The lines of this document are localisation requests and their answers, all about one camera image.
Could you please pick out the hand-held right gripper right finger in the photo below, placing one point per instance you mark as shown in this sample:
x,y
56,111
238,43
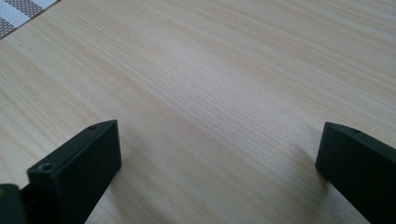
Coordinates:
x,y
358,168

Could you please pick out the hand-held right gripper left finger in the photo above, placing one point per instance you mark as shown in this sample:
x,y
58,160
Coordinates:
x,y
77,168

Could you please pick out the grey white striped placemat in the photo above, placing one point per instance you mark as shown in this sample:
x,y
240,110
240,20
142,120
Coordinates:
x,y
15,12

